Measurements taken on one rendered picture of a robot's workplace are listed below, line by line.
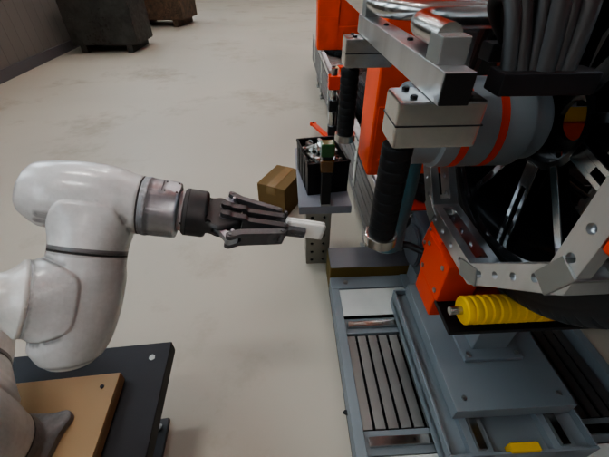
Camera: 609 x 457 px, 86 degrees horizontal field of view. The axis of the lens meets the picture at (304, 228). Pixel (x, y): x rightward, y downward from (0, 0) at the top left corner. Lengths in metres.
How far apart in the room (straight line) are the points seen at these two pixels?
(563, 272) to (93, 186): 0.61
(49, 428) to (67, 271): 0.43
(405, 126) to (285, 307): 1.06
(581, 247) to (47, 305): 0.64
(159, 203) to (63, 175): 0.12
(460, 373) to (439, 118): 0.76
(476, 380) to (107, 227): 0.90
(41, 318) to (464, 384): 0.89
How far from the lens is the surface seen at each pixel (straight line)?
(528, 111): 0.59
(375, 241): 0.45
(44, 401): 0.96
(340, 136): 0.74
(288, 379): 1.18
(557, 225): 0.68
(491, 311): 0.75
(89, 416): 0.89
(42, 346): 0.56
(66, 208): 0.53
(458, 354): 1.04
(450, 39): 0.36
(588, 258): 0.48
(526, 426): 1.12
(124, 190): 0.52
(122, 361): 0.97
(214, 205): 0.56
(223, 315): 1.34
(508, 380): 1.06
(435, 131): 0.38
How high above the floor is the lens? 1.05
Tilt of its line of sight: 39 degrees down
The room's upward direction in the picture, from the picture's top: straight up
